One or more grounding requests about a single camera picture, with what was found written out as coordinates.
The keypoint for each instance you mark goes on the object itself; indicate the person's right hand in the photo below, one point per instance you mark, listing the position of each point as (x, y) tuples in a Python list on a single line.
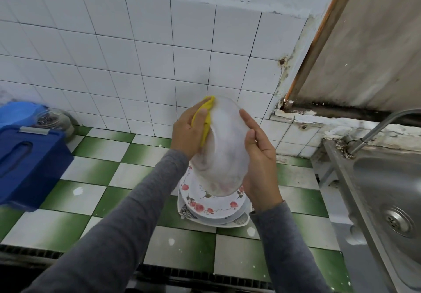
[(262, 171)]

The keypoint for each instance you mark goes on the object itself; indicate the person's left hand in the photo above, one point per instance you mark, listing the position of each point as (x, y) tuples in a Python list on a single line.
[(187, 135)]

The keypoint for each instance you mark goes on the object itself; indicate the person's right forearm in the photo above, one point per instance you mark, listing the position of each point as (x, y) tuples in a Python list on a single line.
[(289, 250)]

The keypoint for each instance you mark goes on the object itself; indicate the metal faucet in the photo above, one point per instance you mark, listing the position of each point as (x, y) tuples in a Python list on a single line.
[(378, 130)]

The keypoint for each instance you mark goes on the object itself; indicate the stainless steel sink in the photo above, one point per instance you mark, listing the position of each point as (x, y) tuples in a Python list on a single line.
[(385, 204)]

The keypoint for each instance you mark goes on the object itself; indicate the glass jar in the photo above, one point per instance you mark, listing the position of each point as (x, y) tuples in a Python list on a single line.
[(56, 119)]

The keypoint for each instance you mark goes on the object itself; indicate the blue plastic box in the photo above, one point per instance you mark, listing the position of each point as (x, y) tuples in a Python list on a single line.
[(29, 168)]

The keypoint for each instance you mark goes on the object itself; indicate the blue plastic bowl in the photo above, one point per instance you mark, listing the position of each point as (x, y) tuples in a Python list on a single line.
[(20, 114)]

